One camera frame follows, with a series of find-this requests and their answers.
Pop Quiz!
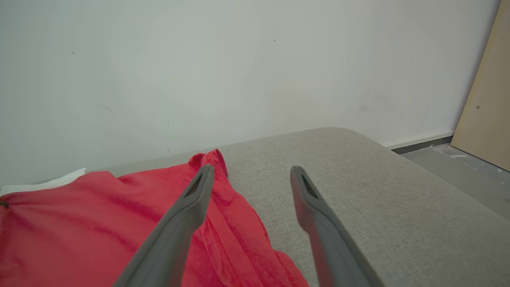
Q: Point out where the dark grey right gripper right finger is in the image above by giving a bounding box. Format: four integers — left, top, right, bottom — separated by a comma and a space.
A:
290, 166, 385, 287

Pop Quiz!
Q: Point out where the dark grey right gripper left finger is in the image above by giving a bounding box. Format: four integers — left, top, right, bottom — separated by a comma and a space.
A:
113, 164, 215, 287

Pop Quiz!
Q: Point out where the red and white jersey shirt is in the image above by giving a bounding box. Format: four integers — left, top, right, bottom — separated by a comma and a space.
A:
0, 149, 310, 287

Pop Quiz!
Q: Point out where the grey fabric sofa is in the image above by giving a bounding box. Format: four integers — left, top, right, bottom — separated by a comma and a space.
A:
88, 127, 510, 287

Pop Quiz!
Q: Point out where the white baseboard strip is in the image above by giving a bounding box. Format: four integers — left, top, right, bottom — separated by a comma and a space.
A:
384, 131, 455, 149

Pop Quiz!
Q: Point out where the beige wooden board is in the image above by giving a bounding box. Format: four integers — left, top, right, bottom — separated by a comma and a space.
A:
450, 0, 510, 172

